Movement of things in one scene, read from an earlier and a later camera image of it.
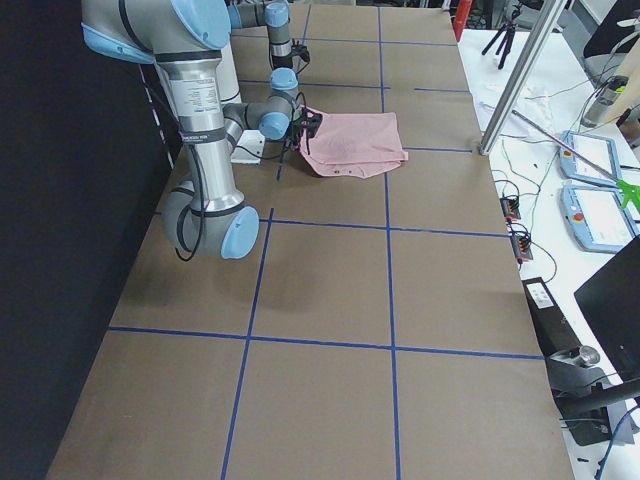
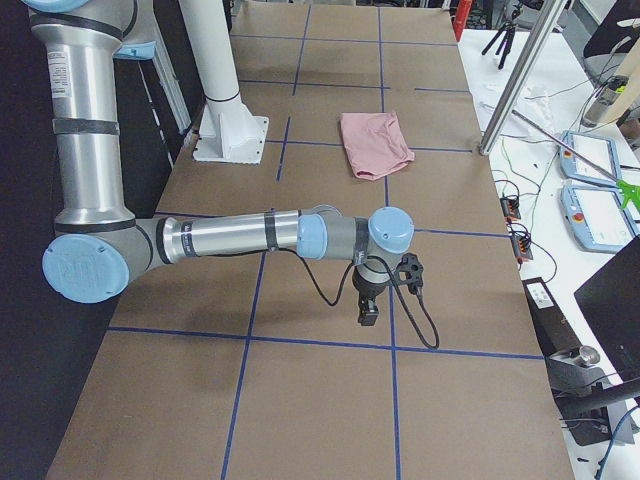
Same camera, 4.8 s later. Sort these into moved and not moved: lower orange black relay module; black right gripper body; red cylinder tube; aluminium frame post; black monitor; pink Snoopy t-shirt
Moved: black right gripper body; pink Snoopy t-shirt
Not moved: red cylinder tube; lower orange black relay module; aluminium frame post; black monitor
